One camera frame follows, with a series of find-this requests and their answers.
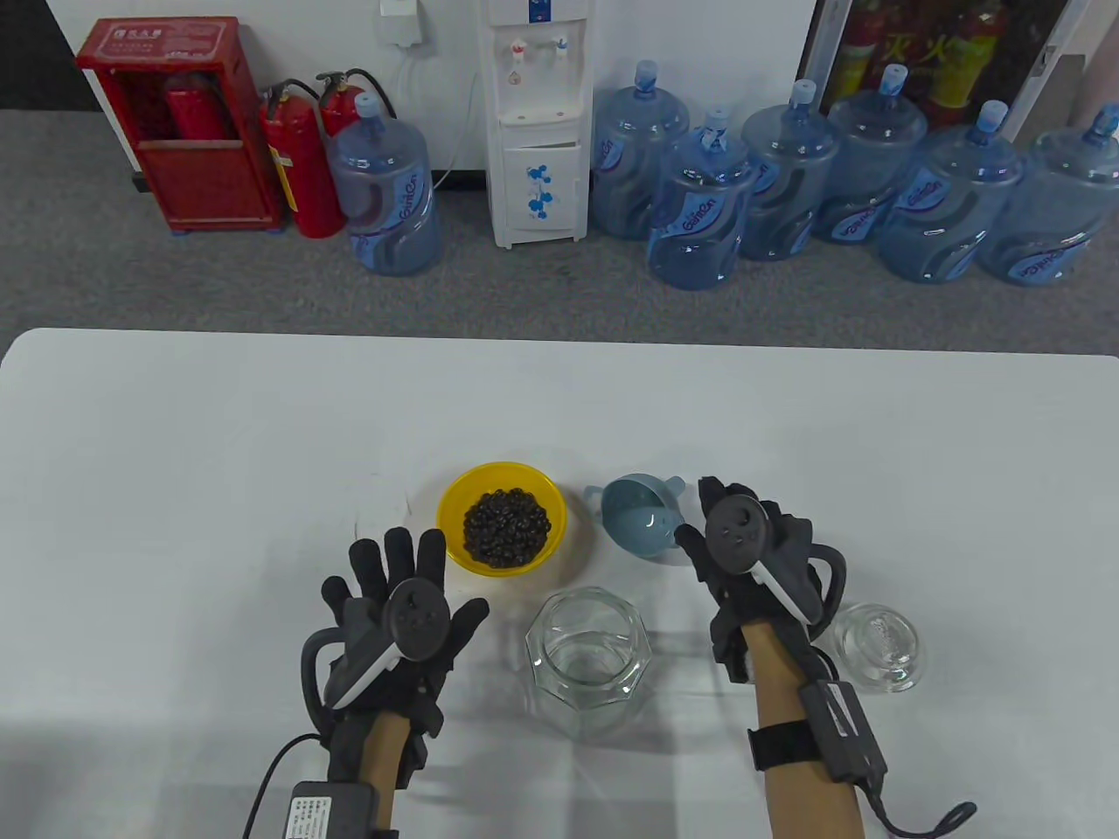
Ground person's left hand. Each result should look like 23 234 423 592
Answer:
319 527 490 744

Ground person's right hand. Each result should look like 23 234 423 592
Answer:
673 476 842 684

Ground yellow plastic bowl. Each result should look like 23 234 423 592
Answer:
436 462 569 576

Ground pile of dark coffee beans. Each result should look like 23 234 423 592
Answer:
462 488 553 565

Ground blue plastic funnel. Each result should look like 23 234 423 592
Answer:
584 474 687 560

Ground clear glass jar lid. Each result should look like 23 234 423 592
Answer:
832 603 928 694

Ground clear faceted glass jar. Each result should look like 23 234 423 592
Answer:
525 587 652 742

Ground person's right forearm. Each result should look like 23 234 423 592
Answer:
743 621 866 839

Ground person's left forearm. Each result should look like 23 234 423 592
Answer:
363 712 420 839

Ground black tracking controller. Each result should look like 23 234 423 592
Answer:
704 494 847 627
302 584 451 714

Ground black wrist-worn box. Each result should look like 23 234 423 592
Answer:
800 680 888 783
288 780 390 839

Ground blue plastic water jug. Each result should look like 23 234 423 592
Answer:
327 92 442 277

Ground row of blue water jugs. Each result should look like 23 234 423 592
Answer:
591 59 1119 291

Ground red fire extinguisher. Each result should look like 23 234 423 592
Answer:
261 80 344 239
164 74 237 141
316 68 396 139

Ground red fire extinguisher cabinet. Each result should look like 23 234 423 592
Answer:
76 16 287 232

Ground white water dispenser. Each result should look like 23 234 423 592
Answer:
479 0 595 250

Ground black wrist strap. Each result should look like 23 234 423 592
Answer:
747 721 818 772

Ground black cable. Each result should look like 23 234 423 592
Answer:
861 773 977 839
245 734 329 839

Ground white wall outlet box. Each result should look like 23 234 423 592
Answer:
378 0 431 49

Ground glass-door fire hose cabinet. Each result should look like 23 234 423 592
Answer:
800 0 1094 145

